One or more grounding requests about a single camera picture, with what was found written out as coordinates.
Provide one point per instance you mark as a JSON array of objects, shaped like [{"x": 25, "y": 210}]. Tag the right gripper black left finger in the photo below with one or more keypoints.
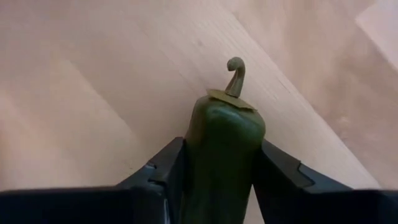
[{"x": 109, "y": 205}]

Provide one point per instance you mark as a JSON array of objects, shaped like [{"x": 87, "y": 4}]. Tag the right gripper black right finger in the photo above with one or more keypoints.
[{"x": 311, "y": 202}]

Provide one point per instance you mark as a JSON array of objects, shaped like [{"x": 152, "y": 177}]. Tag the dark green jalapeno pepper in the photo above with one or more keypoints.
[{"x": 224, "y": 149}]

